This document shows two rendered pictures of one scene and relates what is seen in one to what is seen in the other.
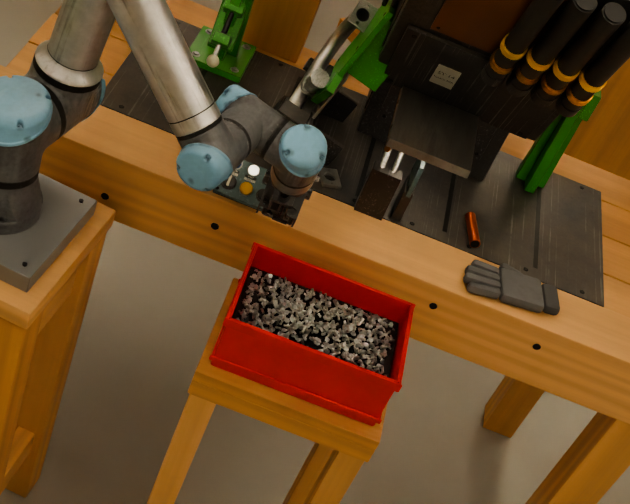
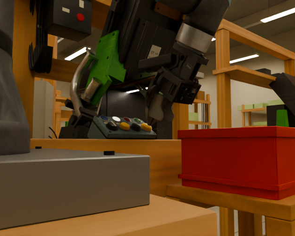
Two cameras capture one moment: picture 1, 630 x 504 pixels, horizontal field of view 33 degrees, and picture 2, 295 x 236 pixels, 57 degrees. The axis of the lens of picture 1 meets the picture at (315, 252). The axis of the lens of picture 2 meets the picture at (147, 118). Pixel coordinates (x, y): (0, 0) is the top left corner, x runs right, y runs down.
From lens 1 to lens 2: 171 cm
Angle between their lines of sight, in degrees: 56
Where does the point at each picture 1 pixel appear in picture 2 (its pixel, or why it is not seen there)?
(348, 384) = not seen: outside the picture
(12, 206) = (5, 85)
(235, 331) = (280, 140)
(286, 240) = (162, 152)
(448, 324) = not seen: hidden behind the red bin
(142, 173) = (49, 144)
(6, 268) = (96, 162)
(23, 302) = (176, 210)
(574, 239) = not seen: hidden behind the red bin
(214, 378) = not seen: outside the picture
